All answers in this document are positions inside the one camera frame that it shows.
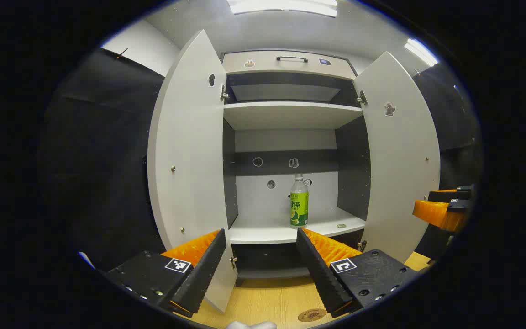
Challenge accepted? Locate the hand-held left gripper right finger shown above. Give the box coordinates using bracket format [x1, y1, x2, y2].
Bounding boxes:
[296, 227, 422, 317]

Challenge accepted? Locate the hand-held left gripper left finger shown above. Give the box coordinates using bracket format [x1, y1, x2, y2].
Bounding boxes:
[105, 228, 227, 318]

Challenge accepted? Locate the round cork coaster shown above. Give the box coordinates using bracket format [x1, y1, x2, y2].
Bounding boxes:
[298, 309, 327, 323]

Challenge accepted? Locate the grey cabinet door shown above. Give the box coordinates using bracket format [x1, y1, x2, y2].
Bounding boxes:
[147, 30, 238, 313]
[352, 51, 441, 263]

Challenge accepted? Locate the green tea bottle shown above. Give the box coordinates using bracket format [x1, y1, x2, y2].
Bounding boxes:
[289, 173, 310, 228]

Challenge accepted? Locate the grey cabinet drawer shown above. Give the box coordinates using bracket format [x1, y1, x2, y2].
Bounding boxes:
[223, 51, 356, 80]

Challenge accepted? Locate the ceiling light panel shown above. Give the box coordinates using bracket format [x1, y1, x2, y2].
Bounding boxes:
[226, 0, 337, 18]
[404, 39, 439, 67]

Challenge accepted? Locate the black backdrop cloth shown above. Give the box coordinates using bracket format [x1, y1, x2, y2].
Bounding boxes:
[39, 48, 483, 270]

